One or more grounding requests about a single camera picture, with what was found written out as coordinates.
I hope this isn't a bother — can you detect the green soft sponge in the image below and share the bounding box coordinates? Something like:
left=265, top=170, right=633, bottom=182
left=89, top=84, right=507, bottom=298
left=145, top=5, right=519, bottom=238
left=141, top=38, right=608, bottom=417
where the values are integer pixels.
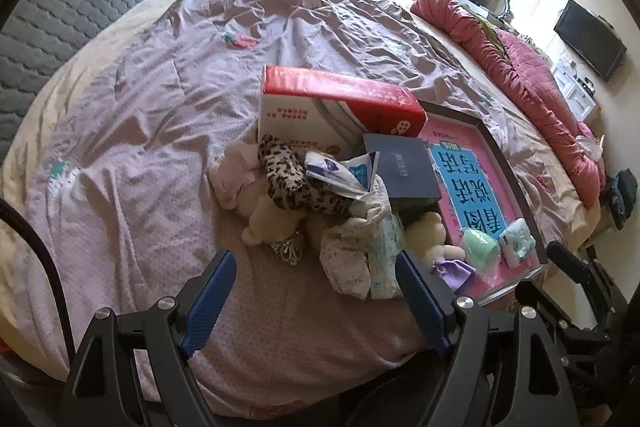
left=460, top=227, right=502, bottom=279

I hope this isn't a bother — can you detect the white diaper with teal print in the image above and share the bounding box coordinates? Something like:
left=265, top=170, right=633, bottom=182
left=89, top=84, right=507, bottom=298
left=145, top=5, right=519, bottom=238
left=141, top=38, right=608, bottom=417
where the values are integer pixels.
left=367, top=212, right=409, bottom=301

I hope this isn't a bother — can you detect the black flat television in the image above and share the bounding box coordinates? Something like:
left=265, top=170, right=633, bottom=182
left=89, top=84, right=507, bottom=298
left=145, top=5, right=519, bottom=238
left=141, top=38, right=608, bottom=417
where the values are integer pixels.
left=553, top=0, right=628, bottom=82

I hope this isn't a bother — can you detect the white drawer cabinet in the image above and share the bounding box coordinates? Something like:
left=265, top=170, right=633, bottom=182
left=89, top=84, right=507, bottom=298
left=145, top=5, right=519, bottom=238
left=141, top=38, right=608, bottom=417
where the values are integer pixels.
left=550, top=52, right=601, bottom=124

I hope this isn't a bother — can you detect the red quilt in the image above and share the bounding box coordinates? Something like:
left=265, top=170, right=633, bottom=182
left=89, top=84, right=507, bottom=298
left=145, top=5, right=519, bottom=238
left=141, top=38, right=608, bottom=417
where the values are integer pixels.
left=411, top=0, right=607, bottom=210

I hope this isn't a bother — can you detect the purple cloth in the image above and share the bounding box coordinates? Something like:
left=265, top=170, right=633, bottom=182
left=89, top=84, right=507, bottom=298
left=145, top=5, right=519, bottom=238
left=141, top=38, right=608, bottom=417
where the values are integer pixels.
left=432, top=258, right=479, bottom=296

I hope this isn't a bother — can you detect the blue and white plastic packet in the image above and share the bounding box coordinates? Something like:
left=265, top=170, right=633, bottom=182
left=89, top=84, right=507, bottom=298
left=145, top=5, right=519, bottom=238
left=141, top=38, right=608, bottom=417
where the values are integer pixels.
left=304, top=150, right=383, bottom=204

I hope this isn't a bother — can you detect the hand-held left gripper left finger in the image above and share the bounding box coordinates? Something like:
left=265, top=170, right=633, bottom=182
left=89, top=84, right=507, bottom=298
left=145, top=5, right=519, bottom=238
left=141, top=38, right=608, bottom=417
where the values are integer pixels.
left=65, top=250, right=238, bottom=427

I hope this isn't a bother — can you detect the pink framed board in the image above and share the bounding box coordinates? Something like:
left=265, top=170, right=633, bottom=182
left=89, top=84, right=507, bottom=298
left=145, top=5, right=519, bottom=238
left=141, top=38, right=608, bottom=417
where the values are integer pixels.
left=415, top=99, right=551, bottom=306

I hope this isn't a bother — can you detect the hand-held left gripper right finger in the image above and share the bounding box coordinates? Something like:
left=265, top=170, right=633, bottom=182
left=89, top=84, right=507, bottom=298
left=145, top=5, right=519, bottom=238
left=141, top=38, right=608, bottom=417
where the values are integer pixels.
left=395, top=251, right=586, bottom=427

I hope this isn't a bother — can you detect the black cable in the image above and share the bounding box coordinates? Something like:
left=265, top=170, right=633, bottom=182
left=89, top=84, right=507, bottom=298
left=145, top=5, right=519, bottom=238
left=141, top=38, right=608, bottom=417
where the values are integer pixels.
left=0, top=197, right=76, bottom=380

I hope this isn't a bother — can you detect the large cream plush bear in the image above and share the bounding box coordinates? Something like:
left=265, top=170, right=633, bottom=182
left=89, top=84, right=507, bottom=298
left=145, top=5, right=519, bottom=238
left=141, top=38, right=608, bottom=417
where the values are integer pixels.
left=241, top=192, right=326, bottom=259

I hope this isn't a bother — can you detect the black bag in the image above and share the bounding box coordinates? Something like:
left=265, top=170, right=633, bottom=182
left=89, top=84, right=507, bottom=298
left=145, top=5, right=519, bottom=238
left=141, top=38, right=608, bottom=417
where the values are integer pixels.
left=600, top=169, right=640, bottom=231

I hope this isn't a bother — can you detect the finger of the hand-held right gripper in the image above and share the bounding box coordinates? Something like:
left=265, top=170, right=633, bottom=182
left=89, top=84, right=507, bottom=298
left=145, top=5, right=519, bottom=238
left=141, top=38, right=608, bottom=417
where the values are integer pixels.
left=546, top=241, right=628, bottom=328
left=515, top=279, right=576, bottom=333

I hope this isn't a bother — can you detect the green and white tissue packet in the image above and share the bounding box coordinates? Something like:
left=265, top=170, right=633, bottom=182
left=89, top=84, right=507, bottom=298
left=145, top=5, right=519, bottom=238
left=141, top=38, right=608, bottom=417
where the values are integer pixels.
left=498, top=218, right=537, bottom=268

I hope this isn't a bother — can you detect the dark blue booklet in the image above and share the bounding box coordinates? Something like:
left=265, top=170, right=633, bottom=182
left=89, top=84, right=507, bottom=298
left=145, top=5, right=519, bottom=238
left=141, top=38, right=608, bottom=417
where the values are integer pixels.
left=362, top=133, right=443, bottom=214

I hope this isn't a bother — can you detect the white patterned baby cloth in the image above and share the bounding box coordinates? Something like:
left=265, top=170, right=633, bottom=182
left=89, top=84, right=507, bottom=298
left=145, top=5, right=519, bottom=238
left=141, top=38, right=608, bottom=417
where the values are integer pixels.
left=320, top=217, right=401, bottom=301

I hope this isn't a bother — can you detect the red and white cardboard box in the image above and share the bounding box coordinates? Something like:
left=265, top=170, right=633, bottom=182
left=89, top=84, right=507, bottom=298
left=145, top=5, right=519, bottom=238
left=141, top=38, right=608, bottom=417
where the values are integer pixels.
left=257, top=66, right=429, bottom=158

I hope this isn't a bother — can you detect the leopard print cloth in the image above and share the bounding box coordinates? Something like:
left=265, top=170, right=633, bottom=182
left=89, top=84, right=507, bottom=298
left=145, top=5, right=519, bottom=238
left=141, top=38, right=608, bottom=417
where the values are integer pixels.
left=257, top=134, right=362, bottom=219

